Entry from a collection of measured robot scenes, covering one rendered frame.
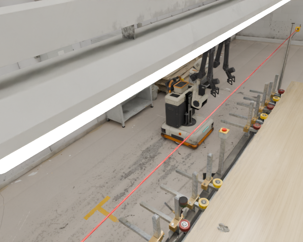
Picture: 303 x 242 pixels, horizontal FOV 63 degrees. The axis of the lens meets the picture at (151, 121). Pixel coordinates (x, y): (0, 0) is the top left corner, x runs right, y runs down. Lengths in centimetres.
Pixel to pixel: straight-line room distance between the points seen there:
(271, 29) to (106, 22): 907
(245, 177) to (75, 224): 199
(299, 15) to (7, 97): 901
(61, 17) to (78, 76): 7
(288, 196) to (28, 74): 210
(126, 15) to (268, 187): 201
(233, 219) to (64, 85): 178
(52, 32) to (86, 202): 314
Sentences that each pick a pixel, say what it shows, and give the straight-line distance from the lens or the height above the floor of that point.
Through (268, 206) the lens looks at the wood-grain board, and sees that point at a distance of 214.
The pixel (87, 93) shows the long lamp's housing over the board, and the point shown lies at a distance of 35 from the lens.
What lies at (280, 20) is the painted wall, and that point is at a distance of 928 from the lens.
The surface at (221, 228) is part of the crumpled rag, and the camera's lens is 192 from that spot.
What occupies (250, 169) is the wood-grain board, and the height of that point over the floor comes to 90.
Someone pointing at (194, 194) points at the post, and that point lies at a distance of 209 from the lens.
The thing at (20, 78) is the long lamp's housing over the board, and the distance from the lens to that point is 36.
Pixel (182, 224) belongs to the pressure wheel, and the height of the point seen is 90.
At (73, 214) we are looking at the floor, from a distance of 334.
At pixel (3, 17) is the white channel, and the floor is 246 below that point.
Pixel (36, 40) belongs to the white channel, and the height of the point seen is 243.
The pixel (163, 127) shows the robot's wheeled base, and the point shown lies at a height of 25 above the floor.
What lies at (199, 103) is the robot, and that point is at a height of 74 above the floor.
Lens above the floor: 249
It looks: 32 degrees down
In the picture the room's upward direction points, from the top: 5 degrees counter-clockwise
